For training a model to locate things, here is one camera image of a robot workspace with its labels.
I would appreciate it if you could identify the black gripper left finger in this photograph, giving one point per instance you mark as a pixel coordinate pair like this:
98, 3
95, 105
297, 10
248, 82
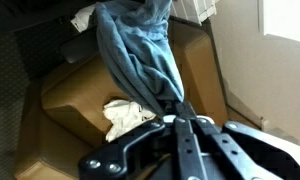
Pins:
133, 150

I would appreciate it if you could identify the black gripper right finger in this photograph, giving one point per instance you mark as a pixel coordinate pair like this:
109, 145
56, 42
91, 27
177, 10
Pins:
253, 153

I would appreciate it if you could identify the blue shirt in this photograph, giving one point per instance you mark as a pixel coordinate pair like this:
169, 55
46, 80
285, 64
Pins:
140, 56

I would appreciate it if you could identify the crumpled white cloth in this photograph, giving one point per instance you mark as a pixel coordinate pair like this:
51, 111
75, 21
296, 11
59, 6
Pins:
126, 116

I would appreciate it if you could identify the tan leather armchair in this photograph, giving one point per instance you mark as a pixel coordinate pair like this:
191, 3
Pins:
73, 96

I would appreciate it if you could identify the bright window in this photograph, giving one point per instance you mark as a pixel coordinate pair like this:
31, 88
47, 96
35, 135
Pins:
286, 18

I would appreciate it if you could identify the white radiator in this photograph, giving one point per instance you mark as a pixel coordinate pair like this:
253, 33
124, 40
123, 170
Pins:
195, 10

